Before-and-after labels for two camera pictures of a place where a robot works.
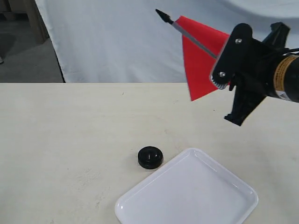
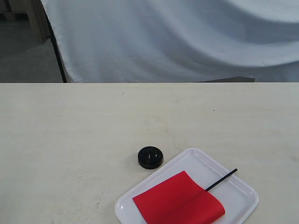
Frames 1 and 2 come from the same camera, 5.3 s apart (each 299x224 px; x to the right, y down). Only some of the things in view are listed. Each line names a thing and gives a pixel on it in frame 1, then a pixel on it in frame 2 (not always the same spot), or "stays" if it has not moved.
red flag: (202, 45) to (179, 200)
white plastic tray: (194, 188) stays
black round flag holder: (150, 157) stays
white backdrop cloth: (127, 41) stays
